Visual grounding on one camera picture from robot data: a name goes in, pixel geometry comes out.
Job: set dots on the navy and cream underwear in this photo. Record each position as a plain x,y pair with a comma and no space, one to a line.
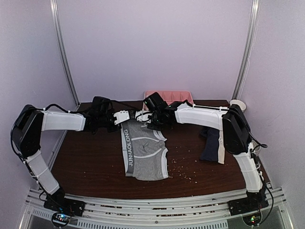
214,148

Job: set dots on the striped grey white cup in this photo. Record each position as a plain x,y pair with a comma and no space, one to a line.
257,150

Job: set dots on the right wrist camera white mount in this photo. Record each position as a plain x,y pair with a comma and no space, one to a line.
143,116

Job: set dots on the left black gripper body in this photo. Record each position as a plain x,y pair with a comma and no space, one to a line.
116,128

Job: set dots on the right aluminium corner post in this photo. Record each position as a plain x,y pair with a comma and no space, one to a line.
245,63

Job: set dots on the left aluminium corner post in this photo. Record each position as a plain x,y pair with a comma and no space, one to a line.
63,54

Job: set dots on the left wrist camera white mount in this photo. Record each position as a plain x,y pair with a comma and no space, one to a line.
120,117

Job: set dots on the right round controller board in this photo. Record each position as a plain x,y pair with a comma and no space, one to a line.
252,220

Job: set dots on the round controller board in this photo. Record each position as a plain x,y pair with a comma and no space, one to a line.
59,219
252,220

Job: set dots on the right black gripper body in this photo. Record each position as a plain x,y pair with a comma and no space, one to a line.
157,120

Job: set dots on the grey boxer briefs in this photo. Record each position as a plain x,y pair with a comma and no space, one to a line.
144,152

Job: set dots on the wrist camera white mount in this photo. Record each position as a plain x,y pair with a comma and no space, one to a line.
120,117
143,116

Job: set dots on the white ceramic bowl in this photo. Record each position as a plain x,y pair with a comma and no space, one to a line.
240,103

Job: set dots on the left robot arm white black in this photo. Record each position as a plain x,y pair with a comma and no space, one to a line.
26,141

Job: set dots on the aluminium corner post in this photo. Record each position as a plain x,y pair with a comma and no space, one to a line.
245,63
63,54

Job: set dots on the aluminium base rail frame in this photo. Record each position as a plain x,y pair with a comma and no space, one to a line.
199,212

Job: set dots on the left round controller board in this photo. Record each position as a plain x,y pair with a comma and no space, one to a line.
59,219

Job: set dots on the pink divided organizer box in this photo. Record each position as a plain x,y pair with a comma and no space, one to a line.
171,96

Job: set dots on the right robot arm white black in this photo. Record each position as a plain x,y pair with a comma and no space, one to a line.
233,135

